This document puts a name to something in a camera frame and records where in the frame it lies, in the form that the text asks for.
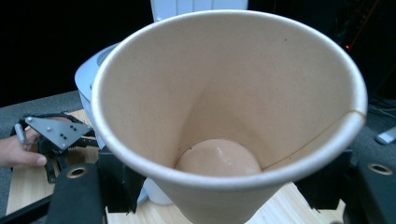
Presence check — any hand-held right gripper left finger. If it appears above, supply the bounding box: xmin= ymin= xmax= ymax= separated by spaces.
xmin=46 ymin=147 xmax=148 ymax=224

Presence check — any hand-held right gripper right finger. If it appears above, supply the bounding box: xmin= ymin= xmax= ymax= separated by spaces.
xmin=293 ymin=148 xmax=396 ymax=224

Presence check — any beige paper cup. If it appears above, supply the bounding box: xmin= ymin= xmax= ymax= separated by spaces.
xmin=91 ymin=8 xmax=368 ymax=224

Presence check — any white desk frame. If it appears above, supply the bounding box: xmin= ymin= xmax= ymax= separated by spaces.
xmin=375 ymin=125 xmax=396 ymax=146

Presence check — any tangle of floor cables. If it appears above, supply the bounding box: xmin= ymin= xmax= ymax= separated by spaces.
xmin=367 ymin=97 xmax=396 ymax=120

